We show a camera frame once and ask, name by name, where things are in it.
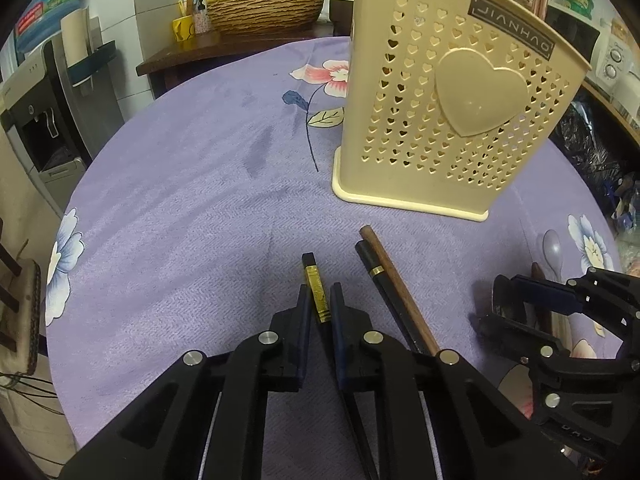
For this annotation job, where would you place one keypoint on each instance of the cream plastic utensil holder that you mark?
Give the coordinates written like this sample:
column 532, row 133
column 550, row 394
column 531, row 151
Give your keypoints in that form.
column 425, row 150

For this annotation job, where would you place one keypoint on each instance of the white brown rice cooker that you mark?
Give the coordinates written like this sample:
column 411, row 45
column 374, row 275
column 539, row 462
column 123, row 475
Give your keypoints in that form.
column 342, row 7

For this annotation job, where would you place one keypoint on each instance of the yellow mug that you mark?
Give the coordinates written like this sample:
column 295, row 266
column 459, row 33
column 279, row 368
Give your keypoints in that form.
column 183, row 29

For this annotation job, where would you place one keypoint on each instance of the white paper cup stack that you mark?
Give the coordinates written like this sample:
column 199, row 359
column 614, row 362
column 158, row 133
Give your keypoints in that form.
column 75, row 35

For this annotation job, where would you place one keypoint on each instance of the dark wooden washstand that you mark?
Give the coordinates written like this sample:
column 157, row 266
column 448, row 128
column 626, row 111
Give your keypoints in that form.
column 200, row 55

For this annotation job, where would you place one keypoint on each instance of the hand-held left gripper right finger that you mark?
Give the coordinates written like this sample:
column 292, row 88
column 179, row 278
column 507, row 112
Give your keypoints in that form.
column 339, row 350

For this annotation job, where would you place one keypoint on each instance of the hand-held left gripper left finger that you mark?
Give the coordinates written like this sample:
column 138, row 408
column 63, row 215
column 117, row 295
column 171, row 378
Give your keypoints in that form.
column 302, row 350

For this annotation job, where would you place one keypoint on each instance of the black plastic bag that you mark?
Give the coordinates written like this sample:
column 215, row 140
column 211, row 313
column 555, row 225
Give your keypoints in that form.
column 585, row 150

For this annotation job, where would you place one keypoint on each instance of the grey water dispenser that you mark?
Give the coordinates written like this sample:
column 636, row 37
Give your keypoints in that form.
column 30, row 110

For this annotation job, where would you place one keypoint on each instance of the pile of colourful bags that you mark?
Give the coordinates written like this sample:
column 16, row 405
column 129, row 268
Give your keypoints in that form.
column 627, row 220

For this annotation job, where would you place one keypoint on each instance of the woven pattern wash basin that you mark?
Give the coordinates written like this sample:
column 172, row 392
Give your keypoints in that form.
column 265, row 12

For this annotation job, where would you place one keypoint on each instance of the black chopstick gold patterned band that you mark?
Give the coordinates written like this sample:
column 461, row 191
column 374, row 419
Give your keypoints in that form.
column 315, row 285

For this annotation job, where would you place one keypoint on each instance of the wooden shelf unit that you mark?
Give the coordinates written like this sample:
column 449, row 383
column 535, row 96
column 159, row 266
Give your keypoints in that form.
column 620, row 115

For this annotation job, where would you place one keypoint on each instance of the blue water bottle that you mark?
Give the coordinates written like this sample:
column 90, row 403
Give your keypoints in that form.
column 45, row 15

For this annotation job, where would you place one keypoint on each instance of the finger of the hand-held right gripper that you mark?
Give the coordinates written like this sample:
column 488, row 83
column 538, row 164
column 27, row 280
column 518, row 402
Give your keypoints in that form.
column 550, row 294
column 520, row 335

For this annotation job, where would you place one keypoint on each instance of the white microwave oven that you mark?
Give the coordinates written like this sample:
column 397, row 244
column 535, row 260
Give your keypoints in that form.
column 610, row 55

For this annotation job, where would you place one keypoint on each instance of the blue cup holder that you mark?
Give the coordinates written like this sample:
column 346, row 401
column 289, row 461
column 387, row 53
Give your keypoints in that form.
column 95, row 62

